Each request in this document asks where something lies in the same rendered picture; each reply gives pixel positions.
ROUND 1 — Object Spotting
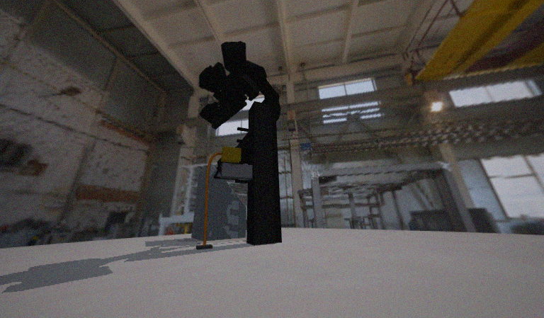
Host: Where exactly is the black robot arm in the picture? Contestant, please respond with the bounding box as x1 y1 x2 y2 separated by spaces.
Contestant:
199 41 281 121

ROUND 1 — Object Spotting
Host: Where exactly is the black post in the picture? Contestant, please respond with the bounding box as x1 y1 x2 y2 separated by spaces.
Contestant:
246 96 282 246

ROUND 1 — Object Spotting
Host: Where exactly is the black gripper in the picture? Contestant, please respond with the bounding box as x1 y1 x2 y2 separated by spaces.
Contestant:
200 73 259 130

